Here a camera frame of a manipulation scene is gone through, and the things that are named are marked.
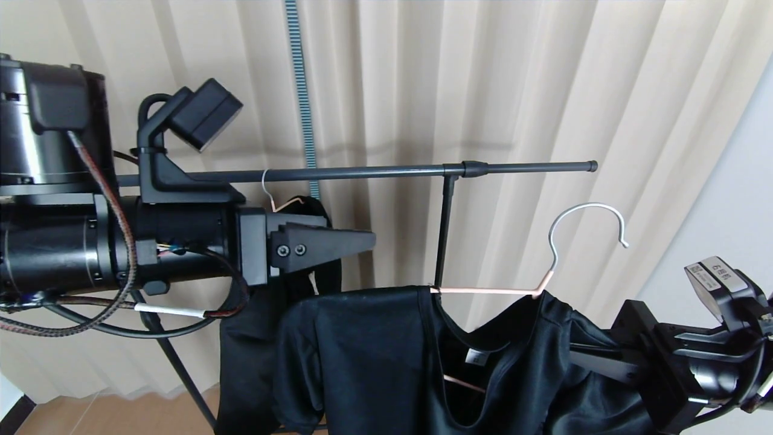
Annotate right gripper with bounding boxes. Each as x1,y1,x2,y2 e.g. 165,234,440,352
566,298,763,434

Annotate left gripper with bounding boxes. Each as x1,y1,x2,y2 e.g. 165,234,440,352
0,193,377,295

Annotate pink clothes hanger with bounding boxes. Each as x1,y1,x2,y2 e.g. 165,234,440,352
261,169,304,213
429,202,630,395

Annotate black garment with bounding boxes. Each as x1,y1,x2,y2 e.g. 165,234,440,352
272,285,660,435

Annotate black shorts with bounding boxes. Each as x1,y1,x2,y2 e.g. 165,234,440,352
214,195,346,435

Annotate black clothes rack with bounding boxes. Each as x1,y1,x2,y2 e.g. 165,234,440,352
114,160,598,435

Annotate beige curtain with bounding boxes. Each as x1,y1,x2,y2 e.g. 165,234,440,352
0,0,773,404

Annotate black cable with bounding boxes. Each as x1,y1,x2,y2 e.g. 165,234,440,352
42,248,250,340
687,338,769,435

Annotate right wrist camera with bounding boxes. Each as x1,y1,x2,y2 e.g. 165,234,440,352
684,256,773,339

